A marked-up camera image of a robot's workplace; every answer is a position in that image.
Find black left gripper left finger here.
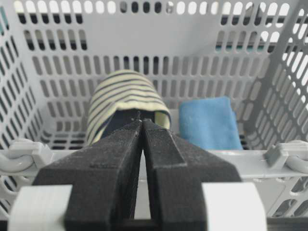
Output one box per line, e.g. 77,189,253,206
33,120,142,231

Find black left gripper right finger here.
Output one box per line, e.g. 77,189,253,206
142,120,242,231

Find blue folded cloth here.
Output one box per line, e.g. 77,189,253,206
179,96,243,150

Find yellow navy striped cloth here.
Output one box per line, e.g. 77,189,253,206
86,70,171,145

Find grey plastic shopping basket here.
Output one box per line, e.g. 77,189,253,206
0,0,308,231

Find grey basket handle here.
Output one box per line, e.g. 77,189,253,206
0,153,34,173

